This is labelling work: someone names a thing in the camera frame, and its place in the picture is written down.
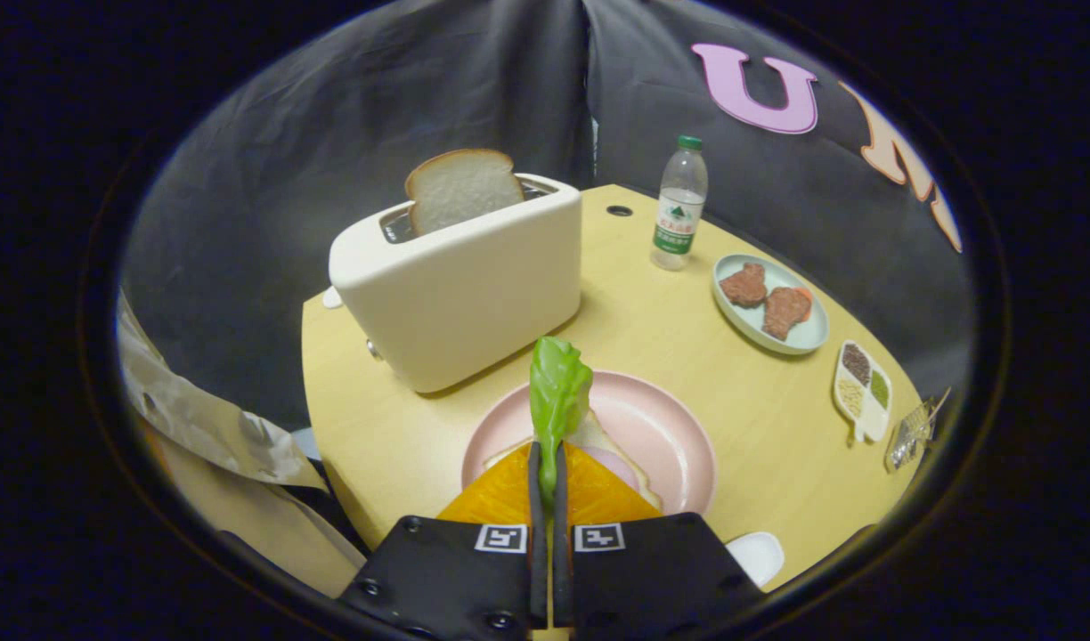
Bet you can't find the bread slice under toppings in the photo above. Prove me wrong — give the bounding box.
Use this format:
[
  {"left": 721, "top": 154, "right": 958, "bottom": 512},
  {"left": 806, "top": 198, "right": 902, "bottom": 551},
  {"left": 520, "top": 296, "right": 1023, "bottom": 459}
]
[{"left": 483, "top": 410, "right": 663, "bottom": 513}]

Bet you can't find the small brown meat piece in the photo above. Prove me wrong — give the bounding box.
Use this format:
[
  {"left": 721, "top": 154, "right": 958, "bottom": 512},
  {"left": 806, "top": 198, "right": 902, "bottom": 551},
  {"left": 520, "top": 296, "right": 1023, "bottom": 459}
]
[{"left": 719, "top": 263, "right": 769, "bottom": 309}]

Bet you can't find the light blue plate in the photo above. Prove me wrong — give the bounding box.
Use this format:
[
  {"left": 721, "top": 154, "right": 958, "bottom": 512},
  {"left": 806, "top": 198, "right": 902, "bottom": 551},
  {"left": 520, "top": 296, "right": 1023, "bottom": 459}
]
[{"left": 712, "top": 254, "right": 831, "bottom": 357}]

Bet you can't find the small white dish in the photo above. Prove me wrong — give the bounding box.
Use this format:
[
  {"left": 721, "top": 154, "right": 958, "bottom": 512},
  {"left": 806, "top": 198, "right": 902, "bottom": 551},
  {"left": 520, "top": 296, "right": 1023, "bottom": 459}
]
[{"left": 725, "top": 531, "right": 785, "bottom": 588}]

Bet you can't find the clear bottle green cap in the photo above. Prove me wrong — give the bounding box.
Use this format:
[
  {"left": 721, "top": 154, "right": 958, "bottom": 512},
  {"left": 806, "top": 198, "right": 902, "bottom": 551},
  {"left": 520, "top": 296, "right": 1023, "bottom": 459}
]
[{"left": 650, "top": 135, "right": 710, "bottom": 272}]

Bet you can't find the clear glass holder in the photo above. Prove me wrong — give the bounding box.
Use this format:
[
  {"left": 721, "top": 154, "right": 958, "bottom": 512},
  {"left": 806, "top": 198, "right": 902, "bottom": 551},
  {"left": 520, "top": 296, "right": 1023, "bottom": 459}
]
[{"left": 883, "top": 387, "right": 953, "bottom": 473}]

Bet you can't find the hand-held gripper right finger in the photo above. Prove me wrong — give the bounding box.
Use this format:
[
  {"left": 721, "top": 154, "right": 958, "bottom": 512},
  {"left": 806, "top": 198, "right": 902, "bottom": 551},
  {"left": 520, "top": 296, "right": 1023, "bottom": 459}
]
[{"left": 552, "top": 441, "right": 769, "bottom": 641}]

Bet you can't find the white bread slice brown crust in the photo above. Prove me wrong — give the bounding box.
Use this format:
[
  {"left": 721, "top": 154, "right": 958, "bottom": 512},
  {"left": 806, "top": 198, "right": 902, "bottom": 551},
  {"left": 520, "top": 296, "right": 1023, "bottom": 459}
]
[{"left": 405, "top": 149, "right": 526, "bottom": 237}]

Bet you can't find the white toaster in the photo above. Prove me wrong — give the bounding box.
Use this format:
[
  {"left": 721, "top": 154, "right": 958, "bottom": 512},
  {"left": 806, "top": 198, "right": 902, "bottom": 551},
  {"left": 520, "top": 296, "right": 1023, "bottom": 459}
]
[{"left": 322, "top": 172, "right": 584, "bottom": 395}]

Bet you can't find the pink plate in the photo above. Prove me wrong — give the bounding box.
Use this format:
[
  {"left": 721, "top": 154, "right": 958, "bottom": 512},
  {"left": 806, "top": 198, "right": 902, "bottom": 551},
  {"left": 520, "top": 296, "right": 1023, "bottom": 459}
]
[{"left": 461, "top": 370, "right": 717, "bottom": 517}]

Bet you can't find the black backdrop cloth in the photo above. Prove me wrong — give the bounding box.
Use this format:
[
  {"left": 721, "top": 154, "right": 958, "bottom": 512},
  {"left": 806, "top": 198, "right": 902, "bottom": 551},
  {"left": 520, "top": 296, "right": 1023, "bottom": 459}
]
[{"left": 122, "top": 0, "right": 973, "bottom": 437}]

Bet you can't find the pink ham slice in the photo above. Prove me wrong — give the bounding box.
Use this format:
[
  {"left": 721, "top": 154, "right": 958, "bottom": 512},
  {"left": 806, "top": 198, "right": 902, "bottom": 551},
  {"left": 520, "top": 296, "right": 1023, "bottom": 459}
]
[{"left": 590, "top": 445, "right": 644, "bottom": 491}]

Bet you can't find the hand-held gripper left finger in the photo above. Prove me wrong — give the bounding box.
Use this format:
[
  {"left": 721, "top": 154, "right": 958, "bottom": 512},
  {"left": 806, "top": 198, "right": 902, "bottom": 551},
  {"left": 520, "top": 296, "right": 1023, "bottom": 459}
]
[{"left": 336, "top": 441, "right": 548, "bottom": 641}]

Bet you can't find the large brown meat piece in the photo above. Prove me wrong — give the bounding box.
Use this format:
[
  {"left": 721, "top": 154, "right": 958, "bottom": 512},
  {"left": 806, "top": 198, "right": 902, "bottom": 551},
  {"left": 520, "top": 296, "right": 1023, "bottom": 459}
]
[{"left": 762, "top": 287, "right": 813, "bottom": 341}]

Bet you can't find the white divided dish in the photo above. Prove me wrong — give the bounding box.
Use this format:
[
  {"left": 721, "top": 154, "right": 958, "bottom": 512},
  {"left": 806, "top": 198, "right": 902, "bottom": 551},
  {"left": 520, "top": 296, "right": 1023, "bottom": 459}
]
[{"left": 833, "top": 340, "right": 893, "bottom": 444}]

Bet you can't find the green lettuce leaf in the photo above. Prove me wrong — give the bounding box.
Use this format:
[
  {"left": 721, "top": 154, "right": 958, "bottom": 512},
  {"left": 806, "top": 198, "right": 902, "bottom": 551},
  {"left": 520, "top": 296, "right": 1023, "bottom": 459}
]
[{"left": 529, "top": 336, "right": 594, "bottom": 513}]

